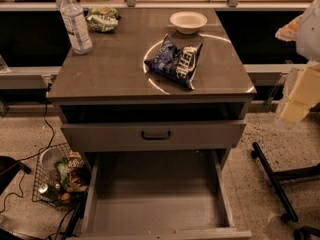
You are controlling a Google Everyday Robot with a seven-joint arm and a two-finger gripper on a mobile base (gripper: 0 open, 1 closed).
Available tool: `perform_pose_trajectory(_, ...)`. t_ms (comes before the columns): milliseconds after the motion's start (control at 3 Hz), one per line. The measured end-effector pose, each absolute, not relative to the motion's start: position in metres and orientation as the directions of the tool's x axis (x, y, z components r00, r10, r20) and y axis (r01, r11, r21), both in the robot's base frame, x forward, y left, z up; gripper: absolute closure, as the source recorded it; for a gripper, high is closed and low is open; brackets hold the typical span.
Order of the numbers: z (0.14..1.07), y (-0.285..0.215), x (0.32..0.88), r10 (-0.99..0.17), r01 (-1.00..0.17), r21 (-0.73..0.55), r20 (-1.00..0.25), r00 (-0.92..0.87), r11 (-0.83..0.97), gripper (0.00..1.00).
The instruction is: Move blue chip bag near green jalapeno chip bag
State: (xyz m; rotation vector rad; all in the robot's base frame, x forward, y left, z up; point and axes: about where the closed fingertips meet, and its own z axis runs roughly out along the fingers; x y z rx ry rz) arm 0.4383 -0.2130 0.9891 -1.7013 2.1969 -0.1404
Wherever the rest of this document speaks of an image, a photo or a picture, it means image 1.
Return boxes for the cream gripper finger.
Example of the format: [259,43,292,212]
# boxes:
[275,15,302,42]
[279,63,320,123]

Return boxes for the blue chip bag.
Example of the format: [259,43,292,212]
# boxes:
[144,35,202,90]

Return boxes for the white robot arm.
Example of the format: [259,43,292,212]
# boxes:
[275,0,320,123]

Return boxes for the green jalapeno chip bag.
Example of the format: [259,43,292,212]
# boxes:
[86,6,120,33]

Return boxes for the snack bag in basket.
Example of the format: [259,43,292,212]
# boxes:
[55,151,91,193]

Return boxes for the white paper bowl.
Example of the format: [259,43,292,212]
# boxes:
[169,11,207,34]

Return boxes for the black chair base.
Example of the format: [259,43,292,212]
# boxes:
[250,141,320,240]

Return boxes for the grey drawer cabinet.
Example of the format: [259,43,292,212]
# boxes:
[46,7,258,240]

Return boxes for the open bottom drawer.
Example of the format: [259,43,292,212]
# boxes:
[80,150,252,240]

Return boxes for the clear plastic water bottle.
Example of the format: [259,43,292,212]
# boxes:
[60,0,93,54]

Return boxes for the silver can in basket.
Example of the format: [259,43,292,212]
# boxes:
[38,183,49,195]

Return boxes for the middle drawer with handle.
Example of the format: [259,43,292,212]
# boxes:
[62,120,246,152]

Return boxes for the black cable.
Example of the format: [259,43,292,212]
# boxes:
[0,83,56,214]

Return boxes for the black wire basket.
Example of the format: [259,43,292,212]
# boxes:
[32,143,87,207]

